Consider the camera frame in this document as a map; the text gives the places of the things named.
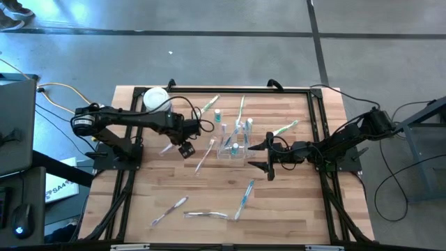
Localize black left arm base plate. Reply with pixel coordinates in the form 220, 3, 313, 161
93, 142, 144, 172

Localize person's shoe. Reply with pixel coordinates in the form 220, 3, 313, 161
0, 0, 36, 17
0, 10, 26, 31

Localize clear acrylic organizer box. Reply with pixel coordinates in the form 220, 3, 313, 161
216, 120, 257, 160

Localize grey laptop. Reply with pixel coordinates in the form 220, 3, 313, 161
0, 72, 38, 177

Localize white printed box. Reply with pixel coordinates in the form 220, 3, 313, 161
45, 156, 80, 204

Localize green toothbrush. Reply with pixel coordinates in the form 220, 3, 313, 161
236, 94, 246, 128
197, 93, 221, 116
272, 119, 300, 137

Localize yellow floor cable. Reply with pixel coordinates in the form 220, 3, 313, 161
0, 57, 102, 116

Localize black computer mouse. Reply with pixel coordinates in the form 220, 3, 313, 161
11, 203, 36, 240

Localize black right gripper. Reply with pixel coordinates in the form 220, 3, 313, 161
247, 130, 310, 182

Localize purple toothbrush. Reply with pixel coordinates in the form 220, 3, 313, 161
183, 211, 231, 221
150, 195, 190, 227

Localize silver aluminium bracket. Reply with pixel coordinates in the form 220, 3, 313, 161
110, 243, 151, 251
305, 245, 346, 251

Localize dark metal equipment stand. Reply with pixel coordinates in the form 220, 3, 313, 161
395, 96, 446, 203

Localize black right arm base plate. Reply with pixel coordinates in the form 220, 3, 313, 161
313, 146, 364, 174

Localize Lysol wipes canister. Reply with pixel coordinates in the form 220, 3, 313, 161
142, 86, 174, 114

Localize black table frame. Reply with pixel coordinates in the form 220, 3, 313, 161
78, 85, 376, 245

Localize dark side desk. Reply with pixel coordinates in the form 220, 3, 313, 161
0, 166, 48, 245

